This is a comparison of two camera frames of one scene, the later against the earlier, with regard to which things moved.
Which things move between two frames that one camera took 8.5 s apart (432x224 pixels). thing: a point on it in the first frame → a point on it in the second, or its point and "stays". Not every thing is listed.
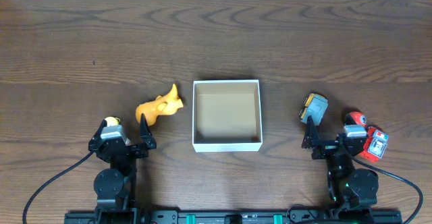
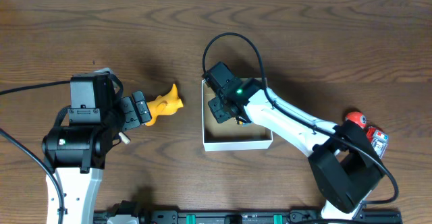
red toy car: [375, 144] stays
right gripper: [312, 140] → [221, 115]
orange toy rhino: [166, 105] stays
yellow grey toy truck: [315, 105] → [241, 123]
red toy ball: [356, 117] stays
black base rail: [229, 216] stays
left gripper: [133, 149] → [133, 110]
